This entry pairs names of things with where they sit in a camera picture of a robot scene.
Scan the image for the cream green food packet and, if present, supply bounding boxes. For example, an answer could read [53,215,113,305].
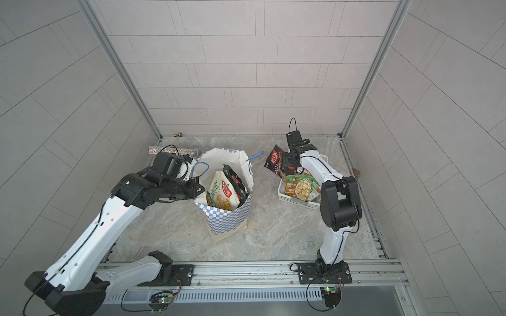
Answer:
[206,171,239,211]

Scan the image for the black red condiment packet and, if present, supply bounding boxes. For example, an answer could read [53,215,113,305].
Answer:
[223,164,249,207]

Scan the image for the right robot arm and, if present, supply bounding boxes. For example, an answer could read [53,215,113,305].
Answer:
[282,140,362,276]

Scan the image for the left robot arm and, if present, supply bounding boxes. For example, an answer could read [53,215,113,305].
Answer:
[25,150,204,315]

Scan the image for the white plastic basket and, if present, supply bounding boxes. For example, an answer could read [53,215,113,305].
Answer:
[278,153,322,209]

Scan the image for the left circuit board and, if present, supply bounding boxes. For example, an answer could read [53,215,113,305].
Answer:
[149,290,177,309]

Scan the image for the circuit board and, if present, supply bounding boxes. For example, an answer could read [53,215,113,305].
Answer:
[320,287,342,309]
[149,290,177,309]

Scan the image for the right circuit board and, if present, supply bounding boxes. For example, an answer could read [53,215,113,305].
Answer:
[320,287,342,309]

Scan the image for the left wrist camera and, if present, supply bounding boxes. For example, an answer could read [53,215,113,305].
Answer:
[177,155,197,180]

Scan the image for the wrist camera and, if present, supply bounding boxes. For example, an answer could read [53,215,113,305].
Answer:
[177,155,197,180]
[286,130,311,151]

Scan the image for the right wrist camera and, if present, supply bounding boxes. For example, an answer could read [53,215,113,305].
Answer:
[286,130,311,151]

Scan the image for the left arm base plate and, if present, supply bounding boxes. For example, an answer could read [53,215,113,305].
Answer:
[138,264,195,287]

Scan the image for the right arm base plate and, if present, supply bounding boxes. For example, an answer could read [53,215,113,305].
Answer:
[295,260,353,285]

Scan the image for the aluminium mounting rail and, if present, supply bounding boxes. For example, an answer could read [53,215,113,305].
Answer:
[94,259,408,292]

